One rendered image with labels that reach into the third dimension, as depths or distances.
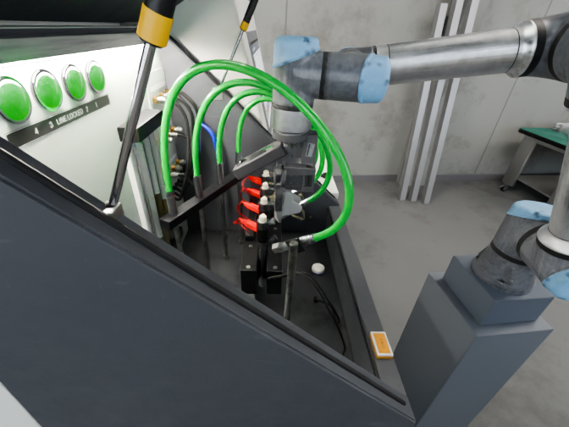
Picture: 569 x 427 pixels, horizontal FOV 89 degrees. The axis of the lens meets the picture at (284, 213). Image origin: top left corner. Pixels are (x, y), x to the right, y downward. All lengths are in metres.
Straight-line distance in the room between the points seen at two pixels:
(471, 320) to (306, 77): 0.79
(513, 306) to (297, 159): 0.71
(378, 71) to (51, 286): 0.50
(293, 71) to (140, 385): 0.50
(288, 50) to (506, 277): 0.79
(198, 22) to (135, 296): 0.74
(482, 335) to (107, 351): 0.87
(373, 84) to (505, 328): 0.78
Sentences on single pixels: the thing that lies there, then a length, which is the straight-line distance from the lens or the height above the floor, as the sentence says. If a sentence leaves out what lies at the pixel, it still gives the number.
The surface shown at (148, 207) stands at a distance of 0.73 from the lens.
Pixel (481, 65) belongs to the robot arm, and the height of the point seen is 1.42.
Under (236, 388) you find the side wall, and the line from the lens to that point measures 0.46.
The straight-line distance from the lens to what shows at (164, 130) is 0.60.
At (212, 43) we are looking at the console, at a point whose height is 1.42.
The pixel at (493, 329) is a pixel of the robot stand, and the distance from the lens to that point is 1.03.
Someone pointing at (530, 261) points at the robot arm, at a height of 1.05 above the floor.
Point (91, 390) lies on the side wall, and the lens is 0.51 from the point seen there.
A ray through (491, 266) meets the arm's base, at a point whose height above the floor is 0.95.
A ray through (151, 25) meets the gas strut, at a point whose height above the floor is 1.46.
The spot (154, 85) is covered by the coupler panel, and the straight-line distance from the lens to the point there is 0.83.
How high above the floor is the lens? 1.47
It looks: 33 degrees down
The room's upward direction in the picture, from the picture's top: 4 degrees clockwise
